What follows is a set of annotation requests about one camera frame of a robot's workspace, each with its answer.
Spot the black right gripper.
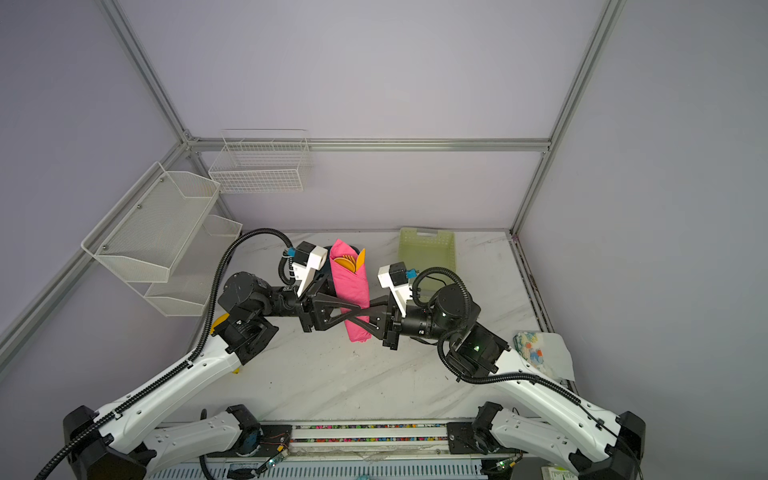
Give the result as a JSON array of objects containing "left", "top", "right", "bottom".
[{"left": 349, "top": 293, "right": 457, "bottom": 350}]

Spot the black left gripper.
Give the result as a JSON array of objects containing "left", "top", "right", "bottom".
[{"left": 256, "top": 275, "right": 367, "bottom": 333}]

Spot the pink paper napkin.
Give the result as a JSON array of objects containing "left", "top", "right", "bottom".
[{"left": 329, "top": 239, "right": 370, "bottom": 309}]

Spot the orange plastic fork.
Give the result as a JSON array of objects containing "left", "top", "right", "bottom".
[{"left": 334, "top": 255, "right": 358, "bottom": 272}]

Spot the yellow plastic spoon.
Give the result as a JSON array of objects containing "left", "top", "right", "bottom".
[{"left": 356, "top": 248, "right": 366, "bottom": 271}]

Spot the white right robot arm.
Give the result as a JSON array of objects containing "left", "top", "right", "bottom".
[{"left": 332, "top": 277, "right": 646, "bottom": 479}]

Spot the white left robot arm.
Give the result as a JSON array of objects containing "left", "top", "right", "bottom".
[{"left": 57, "top": 272, "right": 370, "bottom": 479}]

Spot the dark teal plastic bin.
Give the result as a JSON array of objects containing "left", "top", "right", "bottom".
[{"left": 320, "top": 241, "right": 367, "bottom": 292}]

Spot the light green perforated basket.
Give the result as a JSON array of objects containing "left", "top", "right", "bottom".
[{"left": 398, "top": 227, "right": 456, "bottom": 284}]

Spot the yellow banana bunch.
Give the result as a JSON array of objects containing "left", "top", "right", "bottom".
[{"left": 209, "top": 313, "right": 241, "bottom": 375}]

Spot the white mesh lower shelf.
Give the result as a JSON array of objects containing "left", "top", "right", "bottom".
[{"left": 143, "top": 215, "right": 242, "bottom": 317}]

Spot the white mesh shelf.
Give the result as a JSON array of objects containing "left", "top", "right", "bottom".
[
  {"left": 81, "top": 163, "right": 220, "bottom": 283},
  {"left": 143, "top": 215, "right": 242, "bottom": 317}
]

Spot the colourful tissue pack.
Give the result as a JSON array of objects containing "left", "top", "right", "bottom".
[{"left": 513, "top": 331, "right": 575, "bottom": 382}]

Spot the white mesh upper shelf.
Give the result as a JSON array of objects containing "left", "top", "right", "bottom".
[{"left": 81, "top": 163, "right": 220, "bottom": 283}]

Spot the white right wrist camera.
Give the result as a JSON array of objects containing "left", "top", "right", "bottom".
[{"left": 377, "top": 262, "right": 415, "bottom": 318}]

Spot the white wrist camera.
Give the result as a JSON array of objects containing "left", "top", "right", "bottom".
[
  {"left": 293, "top": 241, "right": 328, "bottom": 297},
  {"left": 377, "top": 262, "right": 415, "bottom": 318}
]

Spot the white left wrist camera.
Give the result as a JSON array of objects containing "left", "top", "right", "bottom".
[{"left": 293, "top": 241, "right": 328, "bottom": 297}]

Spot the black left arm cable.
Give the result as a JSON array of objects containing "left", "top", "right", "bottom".
[{"left": 32, "top": 227, "right": 296, "bottom": 480}]

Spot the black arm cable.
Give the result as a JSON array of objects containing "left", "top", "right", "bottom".
[
  {"left": 411, "top": 266, "right": 646, "bottom": 480},
  {"left": 32, "top": 227, "right": 296, "bottom": 480}
]

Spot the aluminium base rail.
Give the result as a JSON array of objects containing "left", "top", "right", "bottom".
[{"left": 107, "top": 416, "right": 625, "bottom": 480}]

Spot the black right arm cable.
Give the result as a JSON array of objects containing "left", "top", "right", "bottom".
[{"left": 411, "top": 266, "right": 646, "bottom": 480}]

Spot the white wire wall basket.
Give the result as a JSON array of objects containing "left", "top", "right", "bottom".
[{"left": 208, "top": 129, "right": 312, "bottom": 194}]

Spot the aluminium frame post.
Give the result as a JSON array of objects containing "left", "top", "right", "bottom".
[{"left": 510, "top": 0, "right": 626, "bottom": 237}]

